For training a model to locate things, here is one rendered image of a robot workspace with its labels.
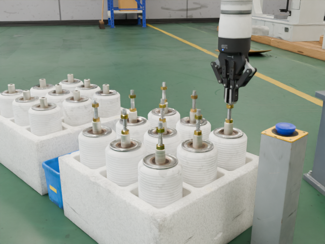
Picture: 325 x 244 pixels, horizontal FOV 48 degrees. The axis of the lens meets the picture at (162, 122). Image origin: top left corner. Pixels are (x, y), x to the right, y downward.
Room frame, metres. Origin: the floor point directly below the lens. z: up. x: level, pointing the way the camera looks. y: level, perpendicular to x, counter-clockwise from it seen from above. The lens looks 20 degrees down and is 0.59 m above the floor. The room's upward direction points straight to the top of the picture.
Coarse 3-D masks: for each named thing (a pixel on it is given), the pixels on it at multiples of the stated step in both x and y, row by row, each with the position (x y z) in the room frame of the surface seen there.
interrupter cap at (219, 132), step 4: (216, 128) 0.88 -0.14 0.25; (220, 128) 0.89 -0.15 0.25; (236, 128) 0.88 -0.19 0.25; (216, 132) 0.86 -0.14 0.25; (220, 132) 0.86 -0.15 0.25; (236, 132) 0.86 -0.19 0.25; (240, 132) 0.86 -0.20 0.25; (220, 136) 0.83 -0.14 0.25; (224, 136) 0.83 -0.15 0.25; (228, 136) 0.83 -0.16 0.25; (232, 136) 0.83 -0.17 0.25; (236, 136) 0.83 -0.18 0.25; (240, 136) 0.83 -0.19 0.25
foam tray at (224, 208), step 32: (64, 160) 0.85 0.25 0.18; (256, 160) 0.85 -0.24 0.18; (64, 192) 0.86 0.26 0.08; (96, 192) 0.74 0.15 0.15; (128, 192) 0.69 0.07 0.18; (192, 192) 0.69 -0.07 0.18; (224, 192) 0.73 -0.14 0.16; (96, 224) 0.75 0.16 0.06; (128, 224) 0.66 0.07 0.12; (160, 224) 0.59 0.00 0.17; (192, 224) 0.66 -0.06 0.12; (224, 224) 0.74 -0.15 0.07
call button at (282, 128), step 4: (276, 124) 0.71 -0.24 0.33; (280, 124) 0.71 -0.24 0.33; (284, 124) 0.71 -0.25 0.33; (288, 124) 0.71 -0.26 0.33; (292, 124) 0.71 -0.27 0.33; (276, 128) 0.70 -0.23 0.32; (280, 128) 0.69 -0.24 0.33; (284, 128) 0.69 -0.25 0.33; (288, 128) 0.69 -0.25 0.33; (292, 128) 0.69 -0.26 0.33; (280, 132) 0.70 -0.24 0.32; (284, 132) 0.69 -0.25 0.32; (288, 132) 0.69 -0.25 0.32; (292, 132) 0.69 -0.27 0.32
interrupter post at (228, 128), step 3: (225, 123) 0.85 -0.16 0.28; (228, 123) 0.85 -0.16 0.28; (231, 123) 0.85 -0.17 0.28; (225, 126) 0.85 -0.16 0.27; (228, 126) 0.85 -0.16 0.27; (231, 126) 0.85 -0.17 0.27; (225, 129) 0.85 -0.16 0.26; (228, 129) 0.85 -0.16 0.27; (231, 129) 0.85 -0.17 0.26; (225, 132) 0.85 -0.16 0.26; (228, 132) 0.85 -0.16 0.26; (231, 132) 0.85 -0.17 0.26
